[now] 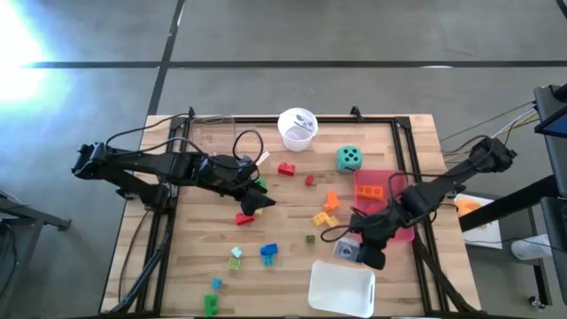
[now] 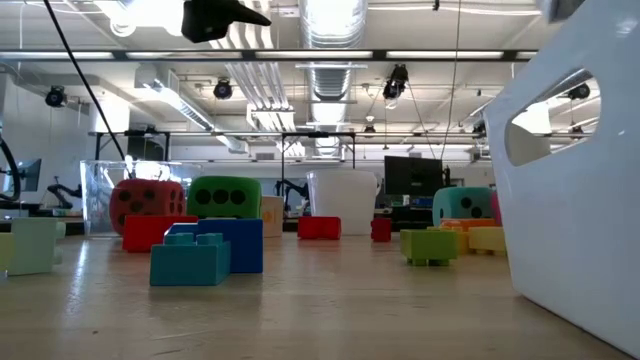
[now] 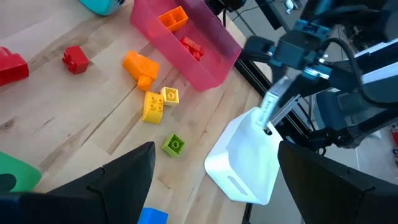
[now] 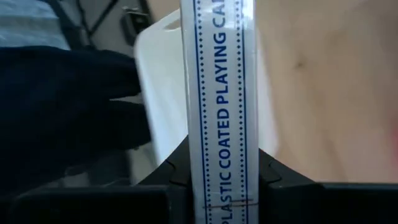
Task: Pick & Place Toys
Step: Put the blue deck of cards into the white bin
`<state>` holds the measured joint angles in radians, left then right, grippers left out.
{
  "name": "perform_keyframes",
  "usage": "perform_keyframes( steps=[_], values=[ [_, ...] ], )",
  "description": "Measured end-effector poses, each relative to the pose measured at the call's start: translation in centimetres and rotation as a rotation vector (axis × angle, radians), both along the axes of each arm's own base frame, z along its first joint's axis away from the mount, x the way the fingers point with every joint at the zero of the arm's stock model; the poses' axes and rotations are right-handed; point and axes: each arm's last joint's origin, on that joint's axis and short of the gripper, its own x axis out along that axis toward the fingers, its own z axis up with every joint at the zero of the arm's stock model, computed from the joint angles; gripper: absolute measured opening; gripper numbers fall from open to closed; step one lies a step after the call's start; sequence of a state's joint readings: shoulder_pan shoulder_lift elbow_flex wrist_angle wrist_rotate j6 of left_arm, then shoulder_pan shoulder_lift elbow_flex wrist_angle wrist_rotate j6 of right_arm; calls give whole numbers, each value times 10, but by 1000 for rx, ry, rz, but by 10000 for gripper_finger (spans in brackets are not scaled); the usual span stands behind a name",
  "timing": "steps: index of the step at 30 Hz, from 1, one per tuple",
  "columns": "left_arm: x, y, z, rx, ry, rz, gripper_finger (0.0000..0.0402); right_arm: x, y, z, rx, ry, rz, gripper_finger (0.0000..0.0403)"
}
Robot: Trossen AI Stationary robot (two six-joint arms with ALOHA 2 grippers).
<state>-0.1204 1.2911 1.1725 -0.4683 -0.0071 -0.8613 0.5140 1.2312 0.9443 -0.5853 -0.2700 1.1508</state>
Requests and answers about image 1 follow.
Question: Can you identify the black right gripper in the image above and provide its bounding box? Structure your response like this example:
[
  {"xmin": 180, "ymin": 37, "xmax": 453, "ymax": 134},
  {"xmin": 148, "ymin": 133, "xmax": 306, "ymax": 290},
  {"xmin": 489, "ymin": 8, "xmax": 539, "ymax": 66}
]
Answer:
[{"xmin": 349, "ymin": 203, "xmax": 407, "ymax": 271}]

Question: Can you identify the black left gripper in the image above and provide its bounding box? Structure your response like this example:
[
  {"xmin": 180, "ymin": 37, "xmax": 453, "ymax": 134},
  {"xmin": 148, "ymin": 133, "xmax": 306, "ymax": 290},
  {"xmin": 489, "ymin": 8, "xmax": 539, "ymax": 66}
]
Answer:
[{"xmin": 206, "ymin": 153, "xmax": 276, "ymax": 217}]

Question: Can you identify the clear card packet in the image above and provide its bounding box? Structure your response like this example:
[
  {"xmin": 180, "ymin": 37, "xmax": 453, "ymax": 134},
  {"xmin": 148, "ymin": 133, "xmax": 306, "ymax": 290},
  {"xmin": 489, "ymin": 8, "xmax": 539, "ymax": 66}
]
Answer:
[{"xmin": 331, "ymin": 237, "xmax": 362, "ymax": 262}]

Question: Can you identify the long orange brick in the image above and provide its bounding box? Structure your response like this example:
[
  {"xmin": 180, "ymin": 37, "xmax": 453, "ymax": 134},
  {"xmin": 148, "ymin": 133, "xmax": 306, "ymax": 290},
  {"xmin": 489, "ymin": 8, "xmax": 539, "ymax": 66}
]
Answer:
[{"xmin": 355, "ymin": 183, "xmax": 384, "ymax": 200}]

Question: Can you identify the teal foam die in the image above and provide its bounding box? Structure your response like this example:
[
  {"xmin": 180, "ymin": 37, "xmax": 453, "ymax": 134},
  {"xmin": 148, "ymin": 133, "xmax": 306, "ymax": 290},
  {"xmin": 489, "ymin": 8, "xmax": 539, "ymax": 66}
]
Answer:
[{"xmin": 336, "ymin": 144, "xmax": 363, "ymax": 175}]

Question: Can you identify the white plastic bin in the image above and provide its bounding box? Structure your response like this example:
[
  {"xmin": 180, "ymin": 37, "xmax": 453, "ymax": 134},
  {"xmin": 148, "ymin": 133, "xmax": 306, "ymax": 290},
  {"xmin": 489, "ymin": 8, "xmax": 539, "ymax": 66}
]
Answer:
[{"xmin": 307, "ymin": 260, "xmax": 377, "ymax": 319}]

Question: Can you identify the pink plastic bin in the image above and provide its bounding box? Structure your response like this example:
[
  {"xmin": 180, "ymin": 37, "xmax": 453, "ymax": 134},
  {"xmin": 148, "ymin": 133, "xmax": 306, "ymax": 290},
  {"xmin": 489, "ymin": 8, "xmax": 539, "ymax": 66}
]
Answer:
[{"xmin": 353, "ymin": 169, "xmax": 416, "ymax": 243}]

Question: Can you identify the clear plastic bin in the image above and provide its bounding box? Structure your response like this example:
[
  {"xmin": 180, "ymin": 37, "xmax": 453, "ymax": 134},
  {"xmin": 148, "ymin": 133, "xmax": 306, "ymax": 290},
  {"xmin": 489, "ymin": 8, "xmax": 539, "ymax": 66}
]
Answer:
[{"xmin": 189, "ymin": 114, "xmax": 238, "ymax": 156}]

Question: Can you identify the white cup with pumpkin face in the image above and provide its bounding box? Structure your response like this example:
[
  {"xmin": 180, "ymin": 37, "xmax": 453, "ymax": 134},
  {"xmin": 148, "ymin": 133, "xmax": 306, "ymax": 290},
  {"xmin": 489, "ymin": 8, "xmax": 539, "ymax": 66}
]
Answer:
[{"xmin": 276, "ymin": 106, "xmax": 319, "ymax": 152}]

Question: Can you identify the orange object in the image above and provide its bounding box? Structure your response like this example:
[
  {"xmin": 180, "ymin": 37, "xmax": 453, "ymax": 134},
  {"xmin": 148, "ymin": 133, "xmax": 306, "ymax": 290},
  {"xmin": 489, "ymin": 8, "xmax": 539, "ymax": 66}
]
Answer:
[{"xmin": 454, "ymin": 198, "xmax": 483, "ymax": 218}]

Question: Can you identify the white box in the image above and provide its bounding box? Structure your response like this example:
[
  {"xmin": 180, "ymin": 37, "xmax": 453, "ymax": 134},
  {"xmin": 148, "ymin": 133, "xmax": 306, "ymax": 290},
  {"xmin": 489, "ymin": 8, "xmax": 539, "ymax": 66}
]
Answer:
[{"xmin": 454, "ymin": 193, "xmax": 504, "ymax": 250}]

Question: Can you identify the black diagonal strut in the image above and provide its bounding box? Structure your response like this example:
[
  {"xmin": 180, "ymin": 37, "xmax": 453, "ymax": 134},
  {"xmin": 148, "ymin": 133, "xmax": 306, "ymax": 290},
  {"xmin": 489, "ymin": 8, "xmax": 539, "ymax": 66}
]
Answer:
[{"xmin": 458, "ymin": 175, "xmax": 562, "ymax": 233}]

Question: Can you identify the person's shoe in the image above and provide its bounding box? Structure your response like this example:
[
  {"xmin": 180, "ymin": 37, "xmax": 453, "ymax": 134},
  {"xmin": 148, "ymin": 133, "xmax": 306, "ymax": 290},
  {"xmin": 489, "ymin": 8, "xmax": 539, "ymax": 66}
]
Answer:
[{"xmin": 510, "ymin": 238, "xmax": 555, "ymax": 261}]

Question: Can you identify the black computer desk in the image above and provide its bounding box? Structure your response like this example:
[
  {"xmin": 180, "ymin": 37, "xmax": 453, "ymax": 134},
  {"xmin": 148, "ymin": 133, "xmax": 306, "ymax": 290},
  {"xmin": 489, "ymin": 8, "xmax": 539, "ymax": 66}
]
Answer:
[{"xmin": 533, "ymin": 82, "xmax": 567, "ymax": 198}]

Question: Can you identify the blue-lit screen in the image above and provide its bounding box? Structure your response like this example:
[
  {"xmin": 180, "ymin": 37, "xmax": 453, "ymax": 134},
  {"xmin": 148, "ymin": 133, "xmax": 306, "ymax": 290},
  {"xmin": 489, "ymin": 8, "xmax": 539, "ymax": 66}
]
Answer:
[{"xmin": 534, "ymin": 105, "xmax": 567, "ymax": 138}]

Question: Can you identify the grey table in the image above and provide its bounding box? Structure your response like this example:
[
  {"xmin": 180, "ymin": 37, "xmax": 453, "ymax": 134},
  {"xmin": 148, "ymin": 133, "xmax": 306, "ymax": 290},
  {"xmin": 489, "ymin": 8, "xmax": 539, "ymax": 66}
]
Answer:
[{"xmin": 0, "ymin": 190, "xmax": 73, "ymax": 311}]

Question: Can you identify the black left wrist camera cable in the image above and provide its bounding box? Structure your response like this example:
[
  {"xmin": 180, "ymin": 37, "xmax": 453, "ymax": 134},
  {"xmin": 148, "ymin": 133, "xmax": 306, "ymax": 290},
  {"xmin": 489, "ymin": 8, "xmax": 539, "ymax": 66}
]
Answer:
[{"xmin": 231, "ymin": 128, "xmax": 266, "ymax": 178}]

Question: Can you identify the black aluminium table frame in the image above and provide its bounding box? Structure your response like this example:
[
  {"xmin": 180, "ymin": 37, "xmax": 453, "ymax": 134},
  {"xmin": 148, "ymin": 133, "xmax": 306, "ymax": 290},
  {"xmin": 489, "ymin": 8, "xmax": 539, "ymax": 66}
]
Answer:
[{"xmin": 108, "ymin": 113, "xmax": 491, "ymax": 319}]

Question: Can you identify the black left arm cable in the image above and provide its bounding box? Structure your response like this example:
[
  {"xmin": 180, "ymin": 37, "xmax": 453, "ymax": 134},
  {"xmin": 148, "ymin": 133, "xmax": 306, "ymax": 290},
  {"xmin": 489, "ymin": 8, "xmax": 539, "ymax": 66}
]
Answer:
[{"xmin": 104, "ymin": 113, "xmax": 190, "ymax": 147}]

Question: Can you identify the grey cable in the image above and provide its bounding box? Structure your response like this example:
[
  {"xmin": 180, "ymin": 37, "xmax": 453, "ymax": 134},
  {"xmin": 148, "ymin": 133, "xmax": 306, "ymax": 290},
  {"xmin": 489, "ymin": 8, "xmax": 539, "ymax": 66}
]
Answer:
[{"xmin": 438, "ymin": 100, "xmax": 538, "ymax": 144}]

